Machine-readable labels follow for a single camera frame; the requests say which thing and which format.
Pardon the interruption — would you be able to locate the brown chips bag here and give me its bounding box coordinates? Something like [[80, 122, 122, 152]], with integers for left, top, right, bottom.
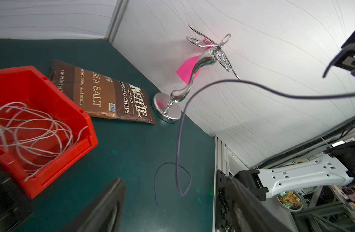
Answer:
[[51, 60, 156, 124]]

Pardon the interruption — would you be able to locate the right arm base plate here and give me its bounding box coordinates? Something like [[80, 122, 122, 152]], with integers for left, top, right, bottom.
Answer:
[[215, 170, 232, 232]]

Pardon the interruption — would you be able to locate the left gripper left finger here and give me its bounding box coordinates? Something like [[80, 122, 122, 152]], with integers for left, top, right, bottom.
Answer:
[[61, 178, 126, 232]]

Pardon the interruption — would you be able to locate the red plastic bin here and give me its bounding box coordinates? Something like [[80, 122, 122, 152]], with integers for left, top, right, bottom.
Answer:
[[0, 66, 98, 198]]

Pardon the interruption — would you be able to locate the black plastic bin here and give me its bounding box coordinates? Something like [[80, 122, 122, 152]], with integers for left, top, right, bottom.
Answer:
[[0, 166, 33, 232]]

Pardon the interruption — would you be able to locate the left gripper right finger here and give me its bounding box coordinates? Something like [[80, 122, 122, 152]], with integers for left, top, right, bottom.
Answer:
[[225, 177, 291, 232]]

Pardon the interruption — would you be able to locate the white cable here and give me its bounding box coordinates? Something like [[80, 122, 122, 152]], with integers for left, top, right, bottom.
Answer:
[[0, 101, 89, 182]]

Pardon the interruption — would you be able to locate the green tabletop mat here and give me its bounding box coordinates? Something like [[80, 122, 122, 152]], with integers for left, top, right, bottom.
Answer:
[[0, 39, 215, 232]]

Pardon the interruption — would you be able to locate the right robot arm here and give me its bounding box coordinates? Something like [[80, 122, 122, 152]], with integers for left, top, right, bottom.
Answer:
[[234, 31, 355, 201]]

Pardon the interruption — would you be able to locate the pink plastic wine glass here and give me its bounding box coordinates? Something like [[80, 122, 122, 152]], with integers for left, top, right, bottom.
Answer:
[[176, 36, 212, 84]]

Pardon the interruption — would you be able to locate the silver glass holder stand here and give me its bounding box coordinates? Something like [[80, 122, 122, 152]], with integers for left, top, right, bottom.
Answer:
[[152, 26, 238, 123]]

